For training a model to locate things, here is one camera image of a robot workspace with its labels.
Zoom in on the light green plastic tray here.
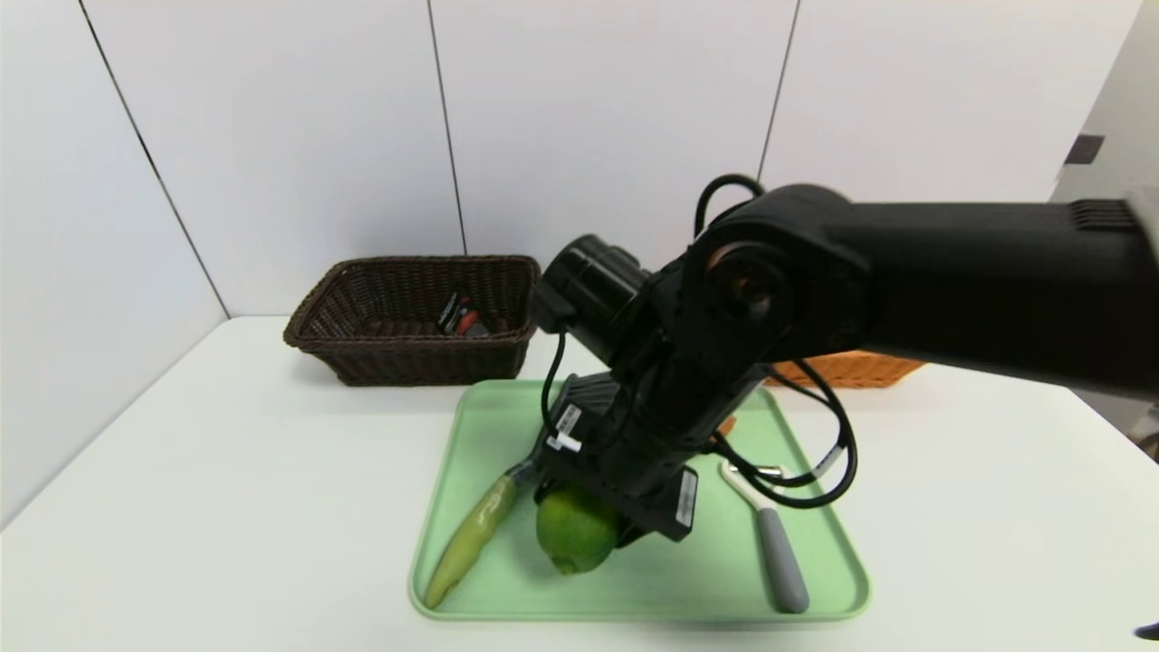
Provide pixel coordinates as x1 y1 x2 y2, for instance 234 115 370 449
407 378 872 624

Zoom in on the black cosmetic tube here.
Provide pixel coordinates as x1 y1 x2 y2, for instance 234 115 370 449
437 292 492 339

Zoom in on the thin black right camera cable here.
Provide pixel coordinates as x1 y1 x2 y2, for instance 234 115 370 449
541 328 582 454

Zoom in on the black right elbow cable loop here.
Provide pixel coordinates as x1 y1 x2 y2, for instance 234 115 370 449
694 174 766 238

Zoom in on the grey brush with green handle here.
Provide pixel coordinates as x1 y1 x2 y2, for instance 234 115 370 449
423 371 626 609

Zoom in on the white peeler with grey handle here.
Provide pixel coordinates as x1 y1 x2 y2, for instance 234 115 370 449
720 460 810 616

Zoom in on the dark brown wicker basket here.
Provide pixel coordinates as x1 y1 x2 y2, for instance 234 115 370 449
283 255 542 388

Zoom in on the orange wicker basket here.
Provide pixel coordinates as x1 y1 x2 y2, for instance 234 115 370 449
765 351 926 389

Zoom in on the green lime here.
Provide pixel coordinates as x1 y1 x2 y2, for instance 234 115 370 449
535 484 626 577

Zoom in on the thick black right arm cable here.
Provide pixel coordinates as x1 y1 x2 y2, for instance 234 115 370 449
709 358 859 511

